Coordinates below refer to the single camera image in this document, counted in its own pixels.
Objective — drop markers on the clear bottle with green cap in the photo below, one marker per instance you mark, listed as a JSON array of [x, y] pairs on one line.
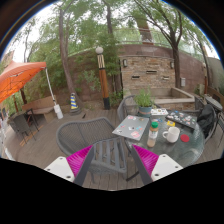
[[153, 132]]

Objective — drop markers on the potted green herb plant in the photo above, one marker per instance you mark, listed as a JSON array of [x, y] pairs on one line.
[[145, 102]]

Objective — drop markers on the silver laptop with stickers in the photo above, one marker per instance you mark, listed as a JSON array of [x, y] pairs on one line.
[[132, 127]]

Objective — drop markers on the round glass patio table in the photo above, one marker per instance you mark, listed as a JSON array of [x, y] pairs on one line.
[[184, 153]]

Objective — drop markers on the black jacket on chair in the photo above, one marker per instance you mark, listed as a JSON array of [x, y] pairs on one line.
[[206, 119]]

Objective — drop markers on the dark wicker chair left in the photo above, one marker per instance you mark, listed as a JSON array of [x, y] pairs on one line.
[[22, 125]]

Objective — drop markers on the small yellow object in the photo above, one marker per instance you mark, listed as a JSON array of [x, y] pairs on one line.
[[170, 123]]

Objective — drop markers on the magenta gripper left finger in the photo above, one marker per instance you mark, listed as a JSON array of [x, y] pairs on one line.
[[74, 167]]

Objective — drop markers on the striped wooden lamp post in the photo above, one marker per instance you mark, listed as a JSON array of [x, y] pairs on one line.
[[103, 78]]

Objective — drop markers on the white ceramic mug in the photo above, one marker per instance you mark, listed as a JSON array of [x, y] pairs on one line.
[[172, 134]]

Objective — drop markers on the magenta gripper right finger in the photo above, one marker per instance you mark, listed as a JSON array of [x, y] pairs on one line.
[[151, 166]]

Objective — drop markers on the grey wicker chair far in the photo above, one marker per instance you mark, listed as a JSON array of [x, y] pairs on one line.
[[127, 107]]

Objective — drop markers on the stone brick fountain wall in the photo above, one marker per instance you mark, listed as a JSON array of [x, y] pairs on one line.
[[155, 74]]

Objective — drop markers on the orange patio umbrella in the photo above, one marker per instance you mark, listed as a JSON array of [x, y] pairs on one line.
[[16, 75]]

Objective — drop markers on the grey wicker chair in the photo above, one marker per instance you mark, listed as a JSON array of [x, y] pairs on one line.
[[127, 107], [109, 156]]

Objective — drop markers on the white book with stickers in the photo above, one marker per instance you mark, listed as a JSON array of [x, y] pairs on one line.
[[159, 112]]

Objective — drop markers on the wooden bench left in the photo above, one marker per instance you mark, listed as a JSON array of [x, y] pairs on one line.
[[43, 106]]

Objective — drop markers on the grey wicker chair near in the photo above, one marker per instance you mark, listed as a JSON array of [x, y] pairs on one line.
[[109, 156]]

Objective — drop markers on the black laptop with stickers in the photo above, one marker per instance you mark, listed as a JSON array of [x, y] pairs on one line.
[[182, 118]]

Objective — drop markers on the yellow blue traffic cone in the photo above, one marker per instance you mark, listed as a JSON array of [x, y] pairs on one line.
[[74, 108]]

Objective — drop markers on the red round coaster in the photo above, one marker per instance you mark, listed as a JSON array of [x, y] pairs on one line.
[[184, 138]]

